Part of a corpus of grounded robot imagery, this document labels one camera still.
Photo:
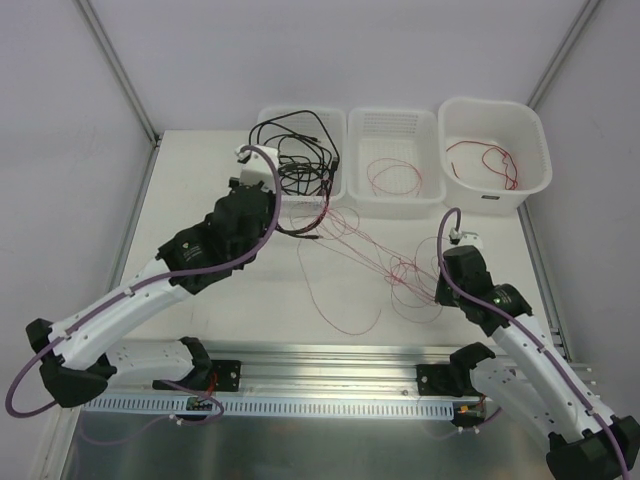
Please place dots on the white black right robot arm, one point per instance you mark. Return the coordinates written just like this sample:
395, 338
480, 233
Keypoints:
582, 436

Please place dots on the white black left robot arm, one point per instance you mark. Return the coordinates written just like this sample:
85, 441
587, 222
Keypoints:
84, 354

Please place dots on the white perforated left basket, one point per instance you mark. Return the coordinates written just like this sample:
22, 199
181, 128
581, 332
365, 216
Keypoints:
312, 149

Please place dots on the white perforated basket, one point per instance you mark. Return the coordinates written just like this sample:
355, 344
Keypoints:
393, 163
312, 149

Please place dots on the white perforated middle basket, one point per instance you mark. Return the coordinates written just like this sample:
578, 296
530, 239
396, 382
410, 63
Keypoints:
393, 163

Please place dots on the white deep right basket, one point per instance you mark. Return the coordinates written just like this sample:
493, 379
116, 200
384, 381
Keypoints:
493, 154

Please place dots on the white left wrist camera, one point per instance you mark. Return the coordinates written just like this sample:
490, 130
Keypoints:
254, 169

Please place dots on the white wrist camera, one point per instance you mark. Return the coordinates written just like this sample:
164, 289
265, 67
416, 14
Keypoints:
459, 237
254, 169

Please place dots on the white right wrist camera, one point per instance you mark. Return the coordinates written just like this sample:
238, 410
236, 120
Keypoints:
459, 237

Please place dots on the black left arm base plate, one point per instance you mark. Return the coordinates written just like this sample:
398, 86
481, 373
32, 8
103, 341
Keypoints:
221, 375

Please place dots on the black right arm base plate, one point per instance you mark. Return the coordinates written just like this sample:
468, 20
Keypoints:
444, 380

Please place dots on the aluminium rail frame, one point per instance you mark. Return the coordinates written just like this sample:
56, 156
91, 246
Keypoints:
266, 319

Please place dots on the left aluminium corner post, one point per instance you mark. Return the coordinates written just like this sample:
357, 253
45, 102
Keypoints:
106, 48

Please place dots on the aluminium corner post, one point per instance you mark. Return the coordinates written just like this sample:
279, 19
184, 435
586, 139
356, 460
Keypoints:
106, 48
583, 19

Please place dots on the white slotted cable duct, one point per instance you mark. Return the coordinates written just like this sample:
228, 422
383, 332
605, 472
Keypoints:
255, 406

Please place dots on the right aluminium corner post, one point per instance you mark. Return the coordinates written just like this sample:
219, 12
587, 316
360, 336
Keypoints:
583, 19

